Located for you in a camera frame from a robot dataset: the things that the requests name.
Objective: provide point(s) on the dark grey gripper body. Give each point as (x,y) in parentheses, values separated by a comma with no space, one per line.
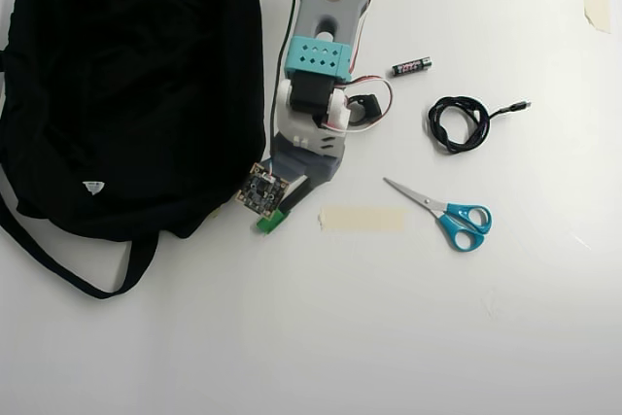
(311,173)

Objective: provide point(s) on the green and black marker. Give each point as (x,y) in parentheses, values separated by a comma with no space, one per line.
(269,223)

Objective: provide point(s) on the grey white teal robot arm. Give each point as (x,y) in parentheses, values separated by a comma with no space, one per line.
(316,11)

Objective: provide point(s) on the black fabric bag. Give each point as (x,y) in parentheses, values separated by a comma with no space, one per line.
(131,94)

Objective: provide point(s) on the wide beige masking tape strip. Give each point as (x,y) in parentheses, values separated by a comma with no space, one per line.
(364,219)

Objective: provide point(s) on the black AAA battery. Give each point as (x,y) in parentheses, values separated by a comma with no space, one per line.
(410,67)

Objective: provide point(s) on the torn beige masking tape strip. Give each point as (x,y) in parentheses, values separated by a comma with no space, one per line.
(597,2)

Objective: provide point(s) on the bare camera circuit board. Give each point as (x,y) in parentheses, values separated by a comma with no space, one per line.
(262,190)

